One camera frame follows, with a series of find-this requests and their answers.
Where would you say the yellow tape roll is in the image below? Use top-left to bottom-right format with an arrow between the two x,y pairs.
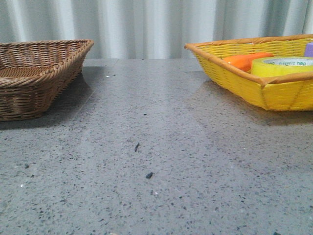
250,57 -> 313,77

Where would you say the white curtain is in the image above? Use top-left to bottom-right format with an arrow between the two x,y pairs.
0,0 -> 313,59

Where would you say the orange toy carrot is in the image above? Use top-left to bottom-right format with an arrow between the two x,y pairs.
223,52 -> 274,71

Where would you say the brown wicker basket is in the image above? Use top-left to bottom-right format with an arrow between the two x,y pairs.
0,39 -> 94,121

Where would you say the yellow wicker basket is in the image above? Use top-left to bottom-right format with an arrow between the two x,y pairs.
184,34 -> 313,111

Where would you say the purple block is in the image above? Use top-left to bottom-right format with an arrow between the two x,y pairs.
304,42 -> 313,57

